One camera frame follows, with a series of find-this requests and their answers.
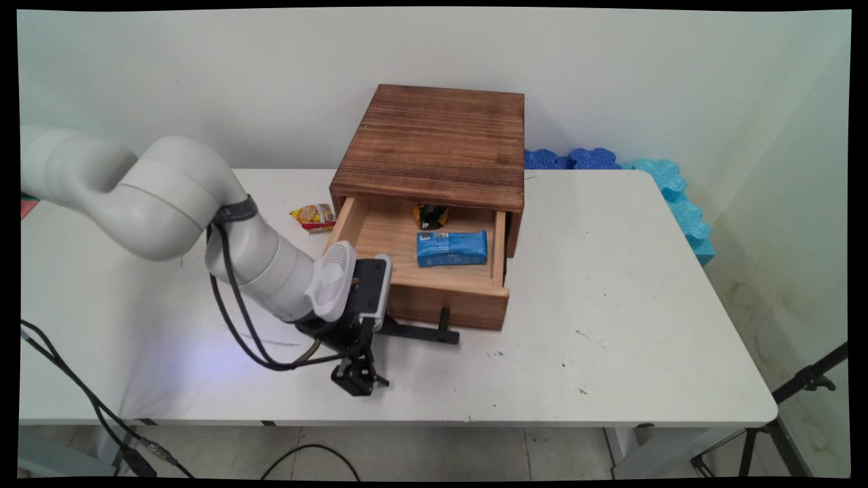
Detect dark wooden cabinet box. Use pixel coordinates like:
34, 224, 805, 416
330, 84, 526, 259

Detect black strap on arm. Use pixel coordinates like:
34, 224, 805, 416
213, 195, 260, 226

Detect white table leg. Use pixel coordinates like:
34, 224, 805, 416
604, 426, 747, 479

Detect black cables with connector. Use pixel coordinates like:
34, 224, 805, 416
20, 319, 196, 479

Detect small dark snack packet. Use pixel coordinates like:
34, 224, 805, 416
413, 203, 450, 231

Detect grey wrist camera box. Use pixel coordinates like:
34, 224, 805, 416
351, 255, 393, 331

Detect dark blue foam mat piece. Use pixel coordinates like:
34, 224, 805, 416
524, 148, 572, 170
568, 147, 622, 170

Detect black tripod stand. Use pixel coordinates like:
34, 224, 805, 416
690, 342, 849, 479

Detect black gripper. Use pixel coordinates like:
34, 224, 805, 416
295, 315, 391, 398

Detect wooden drawer with black handle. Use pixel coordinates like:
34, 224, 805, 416
325, 195, 511, 346

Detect black looped floor cable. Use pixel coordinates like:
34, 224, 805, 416
261, 444, 361, 482

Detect yellow red snack packet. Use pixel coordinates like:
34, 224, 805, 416
290, 204, 338, 235

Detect blue snack packet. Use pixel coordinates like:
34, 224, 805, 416
416, 230, 489, 268

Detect light blue foam mat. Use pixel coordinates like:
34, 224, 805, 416
620, 159, 717, 267

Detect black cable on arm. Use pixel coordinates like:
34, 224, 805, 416
207, 220, 363, 372

